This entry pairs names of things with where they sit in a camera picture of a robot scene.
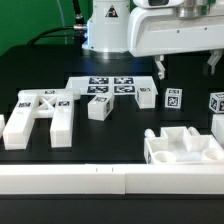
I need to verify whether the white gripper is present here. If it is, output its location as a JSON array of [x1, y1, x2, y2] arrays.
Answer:
[[127, 0, 224, 79]]

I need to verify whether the white chair seat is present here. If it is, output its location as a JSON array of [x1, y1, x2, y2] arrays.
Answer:
[[144, 126, 224, 165]]

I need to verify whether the white tagged cube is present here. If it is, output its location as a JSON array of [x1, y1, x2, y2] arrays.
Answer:
[[209, 92, 224, 113], [165, 88, 182, 109]]

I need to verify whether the white tagged cube right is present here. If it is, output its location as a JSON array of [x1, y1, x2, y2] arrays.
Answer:
[[209, 92, 224, 113]]

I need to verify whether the marker sheet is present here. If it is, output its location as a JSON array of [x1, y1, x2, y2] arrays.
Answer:
[[66, 76, 158, 95]]

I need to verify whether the white block right edge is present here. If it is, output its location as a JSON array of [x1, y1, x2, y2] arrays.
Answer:
[[211, 114, 224, 148]]

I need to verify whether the white block edge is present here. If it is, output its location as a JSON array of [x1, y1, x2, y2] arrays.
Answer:
[[0, 114, 5, 139], [211, 114, 224, 148]]

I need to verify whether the white block left edge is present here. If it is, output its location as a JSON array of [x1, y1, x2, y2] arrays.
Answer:
[[0, 114, 5, 139]]

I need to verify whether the black cable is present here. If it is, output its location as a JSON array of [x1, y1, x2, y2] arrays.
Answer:
[[27, 0, 88, 46]]

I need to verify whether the white chair back frame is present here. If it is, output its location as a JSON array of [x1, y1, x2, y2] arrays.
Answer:
[[3, 89, 81, 150]]

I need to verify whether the white front rail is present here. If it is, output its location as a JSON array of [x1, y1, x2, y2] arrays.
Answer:
[[0, 164, 224, 195]]

